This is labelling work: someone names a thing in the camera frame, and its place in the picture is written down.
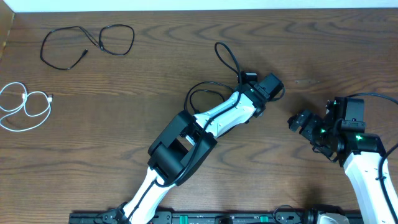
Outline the white USB cable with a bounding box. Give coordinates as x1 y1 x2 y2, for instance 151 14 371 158
0 82 54 133

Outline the thin black cable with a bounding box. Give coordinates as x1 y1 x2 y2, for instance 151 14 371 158
39 24 136 71

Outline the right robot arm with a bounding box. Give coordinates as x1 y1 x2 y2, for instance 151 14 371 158
288 93 397 223

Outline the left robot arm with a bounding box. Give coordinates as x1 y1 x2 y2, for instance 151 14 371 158
94 72 285 223

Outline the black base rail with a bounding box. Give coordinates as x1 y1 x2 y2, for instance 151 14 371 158
69 210 306 224

